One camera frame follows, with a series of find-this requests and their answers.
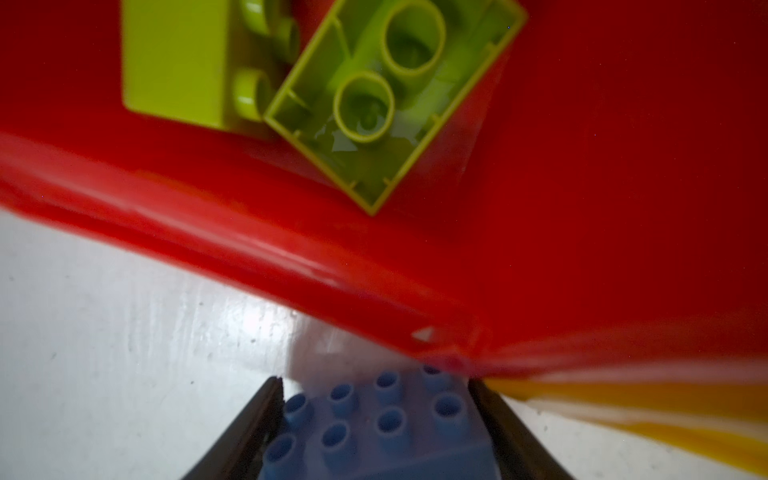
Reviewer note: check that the red middle bin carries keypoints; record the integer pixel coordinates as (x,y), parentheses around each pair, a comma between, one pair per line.
(601,200)

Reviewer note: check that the green lego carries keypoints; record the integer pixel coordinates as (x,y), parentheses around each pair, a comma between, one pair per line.
(378,81)

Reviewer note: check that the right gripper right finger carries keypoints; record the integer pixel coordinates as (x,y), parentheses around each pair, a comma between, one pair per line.
(518,452)

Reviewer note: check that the blue lego studs up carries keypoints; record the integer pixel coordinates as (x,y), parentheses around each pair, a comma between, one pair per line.
(409,424)

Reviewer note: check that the green lego side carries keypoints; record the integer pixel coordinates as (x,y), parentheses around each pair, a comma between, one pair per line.
(214,64)

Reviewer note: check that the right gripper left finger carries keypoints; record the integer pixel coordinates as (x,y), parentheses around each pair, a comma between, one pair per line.
(237,453)

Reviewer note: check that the right yellow bin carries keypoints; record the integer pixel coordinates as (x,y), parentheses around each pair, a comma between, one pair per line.
(713,408)

